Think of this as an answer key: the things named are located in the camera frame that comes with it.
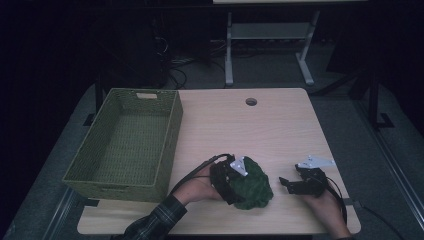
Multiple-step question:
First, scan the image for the black metal stand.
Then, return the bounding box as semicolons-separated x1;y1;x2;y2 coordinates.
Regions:
311;66;396;131

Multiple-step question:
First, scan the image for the person's left hand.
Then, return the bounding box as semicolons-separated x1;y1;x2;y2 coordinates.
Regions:
173;166;224;206

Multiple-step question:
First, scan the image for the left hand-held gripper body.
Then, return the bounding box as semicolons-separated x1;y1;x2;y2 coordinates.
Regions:
209;155;249;205

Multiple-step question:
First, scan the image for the white metal frame table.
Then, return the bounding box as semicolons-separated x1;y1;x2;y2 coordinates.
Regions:
212;0;369;87

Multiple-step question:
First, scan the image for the bundle of floor cables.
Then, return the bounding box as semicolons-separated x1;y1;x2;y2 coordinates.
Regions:
151;33;231;89

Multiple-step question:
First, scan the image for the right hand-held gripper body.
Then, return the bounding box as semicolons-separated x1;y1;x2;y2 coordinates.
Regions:
294;154;336;198

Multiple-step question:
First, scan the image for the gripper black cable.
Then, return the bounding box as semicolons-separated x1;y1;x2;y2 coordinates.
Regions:
169;153;234;196
324;176;349;224

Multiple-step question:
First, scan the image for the green woven basket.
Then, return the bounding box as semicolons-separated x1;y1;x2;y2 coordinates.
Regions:
62;87;184;203

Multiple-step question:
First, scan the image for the green fleece garment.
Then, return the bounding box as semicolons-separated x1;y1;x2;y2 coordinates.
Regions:
231;155;274;211

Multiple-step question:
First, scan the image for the metal floor rail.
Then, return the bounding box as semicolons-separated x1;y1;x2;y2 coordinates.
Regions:
43;188;79;240
353;99;424;231

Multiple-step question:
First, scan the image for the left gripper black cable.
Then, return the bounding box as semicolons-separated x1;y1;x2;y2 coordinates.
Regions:
169;153;234;196

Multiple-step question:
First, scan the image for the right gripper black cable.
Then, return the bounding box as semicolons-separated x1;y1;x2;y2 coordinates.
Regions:
324;176;349;224

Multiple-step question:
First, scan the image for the black floor cable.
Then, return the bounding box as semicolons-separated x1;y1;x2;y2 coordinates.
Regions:
359;203;406;240

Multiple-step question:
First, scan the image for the person's right hand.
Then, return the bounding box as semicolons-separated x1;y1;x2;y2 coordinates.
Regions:
302;189;348;234

